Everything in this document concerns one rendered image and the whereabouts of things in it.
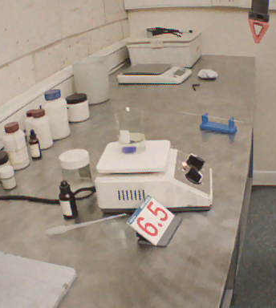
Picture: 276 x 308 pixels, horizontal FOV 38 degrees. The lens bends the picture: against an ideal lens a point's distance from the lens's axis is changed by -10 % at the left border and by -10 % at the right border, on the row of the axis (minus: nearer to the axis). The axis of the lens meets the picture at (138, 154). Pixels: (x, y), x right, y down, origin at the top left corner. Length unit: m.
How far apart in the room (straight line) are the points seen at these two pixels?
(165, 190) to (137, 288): 0.21
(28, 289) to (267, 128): 1.88
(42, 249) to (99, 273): 0.12
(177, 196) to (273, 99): 1.57
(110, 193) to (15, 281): 0.26
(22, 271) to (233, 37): 1.78
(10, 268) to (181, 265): 0.27
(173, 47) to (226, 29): 0.44
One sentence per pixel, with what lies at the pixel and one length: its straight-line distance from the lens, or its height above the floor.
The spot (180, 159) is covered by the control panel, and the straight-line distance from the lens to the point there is 0.80.
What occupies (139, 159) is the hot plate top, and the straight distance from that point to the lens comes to 0.75.
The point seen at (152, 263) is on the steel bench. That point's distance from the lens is 0.63.
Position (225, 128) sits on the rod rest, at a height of 0.76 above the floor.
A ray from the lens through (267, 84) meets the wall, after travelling 2.22.
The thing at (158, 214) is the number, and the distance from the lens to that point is 0.72.
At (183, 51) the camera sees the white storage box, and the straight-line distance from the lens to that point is 1.84.
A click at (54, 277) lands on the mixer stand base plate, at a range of 0.62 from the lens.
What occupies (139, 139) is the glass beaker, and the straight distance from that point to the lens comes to 0.76.
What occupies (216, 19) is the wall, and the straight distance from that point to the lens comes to 2.18.
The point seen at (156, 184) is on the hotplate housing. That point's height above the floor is 0.81.
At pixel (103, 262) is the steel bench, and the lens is 0.65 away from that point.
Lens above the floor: 1.14
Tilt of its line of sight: 23 degrees down
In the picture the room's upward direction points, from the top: 6 degrees counter-clockwise
